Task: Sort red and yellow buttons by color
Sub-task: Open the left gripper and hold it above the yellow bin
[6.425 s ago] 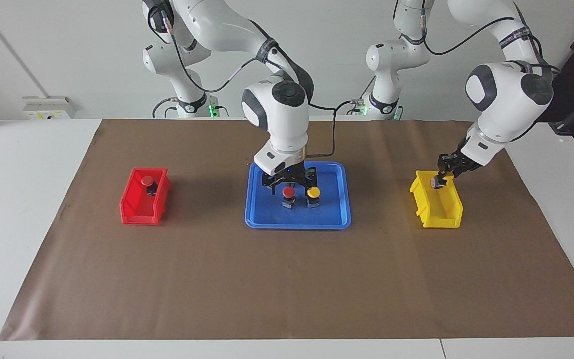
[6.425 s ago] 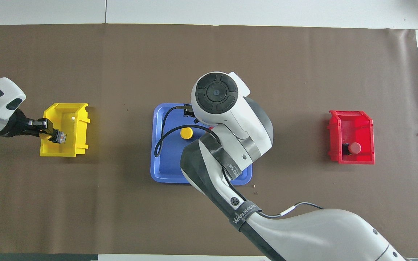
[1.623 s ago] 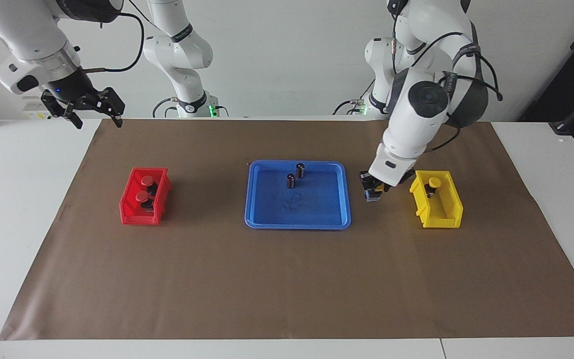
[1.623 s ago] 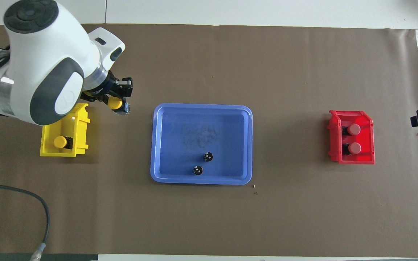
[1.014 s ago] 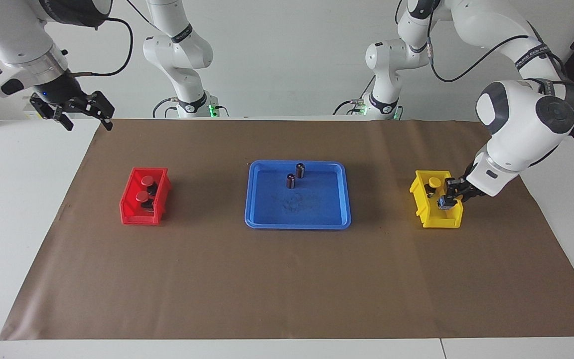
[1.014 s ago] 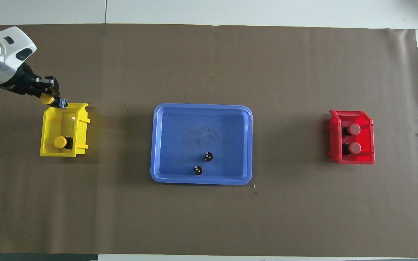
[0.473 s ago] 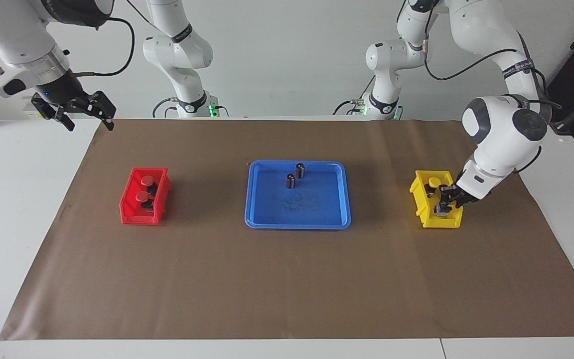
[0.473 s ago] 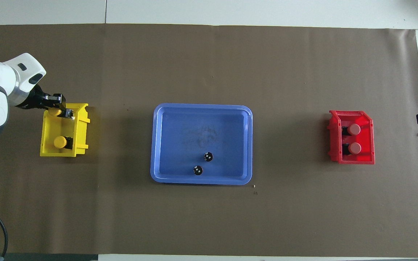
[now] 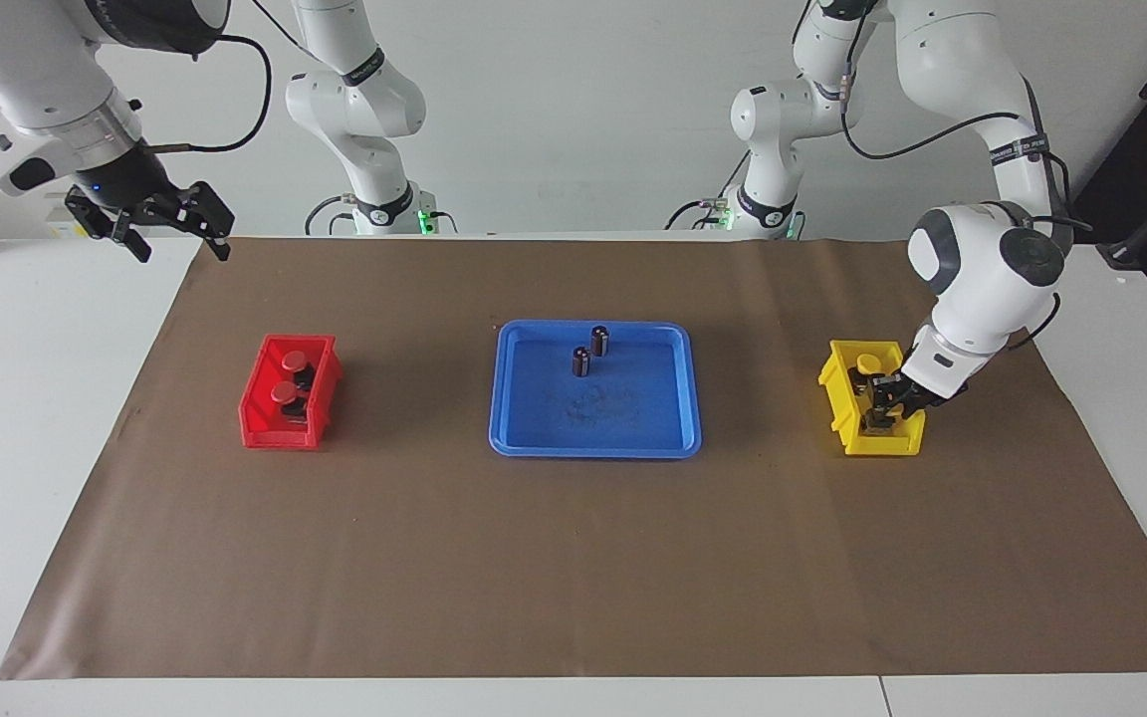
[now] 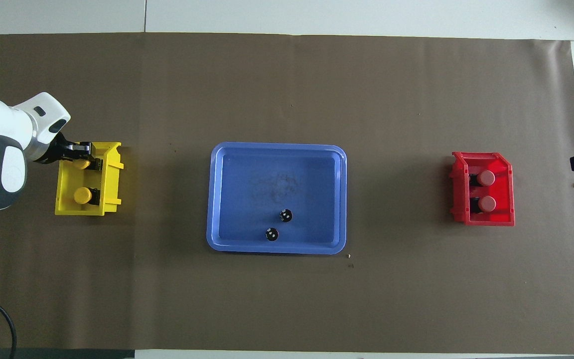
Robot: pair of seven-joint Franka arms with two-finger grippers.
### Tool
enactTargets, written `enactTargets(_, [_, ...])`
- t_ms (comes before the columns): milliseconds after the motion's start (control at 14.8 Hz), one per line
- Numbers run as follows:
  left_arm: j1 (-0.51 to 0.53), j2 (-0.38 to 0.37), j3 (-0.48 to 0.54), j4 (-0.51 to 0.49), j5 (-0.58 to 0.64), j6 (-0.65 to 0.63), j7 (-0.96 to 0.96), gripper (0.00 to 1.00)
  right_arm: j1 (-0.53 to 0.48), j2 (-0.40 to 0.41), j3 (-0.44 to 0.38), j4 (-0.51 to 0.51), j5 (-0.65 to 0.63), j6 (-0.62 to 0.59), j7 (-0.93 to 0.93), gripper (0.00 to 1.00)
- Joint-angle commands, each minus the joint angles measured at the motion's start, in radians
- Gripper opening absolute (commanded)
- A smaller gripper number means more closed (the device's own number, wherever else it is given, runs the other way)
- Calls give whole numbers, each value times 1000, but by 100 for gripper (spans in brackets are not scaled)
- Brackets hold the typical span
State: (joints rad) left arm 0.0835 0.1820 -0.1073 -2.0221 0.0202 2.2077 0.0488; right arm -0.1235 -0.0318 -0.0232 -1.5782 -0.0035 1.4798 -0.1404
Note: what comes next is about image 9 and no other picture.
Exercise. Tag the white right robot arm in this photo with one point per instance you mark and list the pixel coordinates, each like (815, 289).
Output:
(36, 80)

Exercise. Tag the red plastic bin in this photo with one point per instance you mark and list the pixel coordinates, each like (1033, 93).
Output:
(265, 428)

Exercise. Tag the blue plastic tray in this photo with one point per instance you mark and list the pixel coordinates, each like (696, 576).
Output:
(534, 428)

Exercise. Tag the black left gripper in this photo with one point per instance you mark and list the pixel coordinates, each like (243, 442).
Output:
(922, 390)

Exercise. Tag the white power box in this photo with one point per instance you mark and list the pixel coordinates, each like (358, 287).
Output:
(61, 227)

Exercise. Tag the red push button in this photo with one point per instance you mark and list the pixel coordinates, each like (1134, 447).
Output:
(292, 356)
(285, 392)

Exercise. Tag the yellow plastic bin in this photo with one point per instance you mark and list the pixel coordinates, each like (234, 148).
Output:
(882, 443)

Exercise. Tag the black background panel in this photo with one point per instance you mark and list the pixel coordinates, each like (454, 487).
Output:
(1131, 149)

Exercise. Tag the small black cylinder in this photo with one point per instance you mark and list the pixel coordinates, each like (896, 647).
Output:
(599, 341)
(581, 360)

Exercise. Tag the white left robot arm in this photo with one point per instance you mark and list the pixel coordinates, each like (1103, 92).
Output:
(982, 289)

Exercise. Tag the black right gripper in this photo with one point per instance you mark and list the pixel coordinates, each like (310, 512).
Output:
(130, 184)

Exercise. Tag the brown paper table mat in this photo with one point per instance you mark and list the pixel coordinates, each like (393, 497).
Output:
(534, 558)

